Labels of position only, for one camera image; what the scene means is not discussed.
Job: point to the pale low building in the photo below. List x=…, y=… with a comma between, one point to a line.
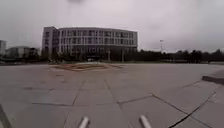
x=20, y=51

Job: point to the grey curved building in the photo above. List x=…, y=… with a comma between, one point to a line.
x=90, y=40

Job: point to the robot's own part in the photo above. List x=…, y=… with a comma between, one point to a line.
x=83, y=122
x=145, y=122

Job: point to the grey paved ground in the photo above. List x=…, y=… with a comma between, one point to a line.
x=100, y=90

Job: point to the low planted bed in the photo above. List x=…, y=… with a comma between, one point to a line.
x=85, y=66

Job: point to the row of trees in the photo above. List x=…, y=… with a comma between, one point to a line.
x=186, y=55

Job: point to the raised stone kerb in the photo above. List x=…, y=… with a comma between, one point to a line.
x=213, y=79

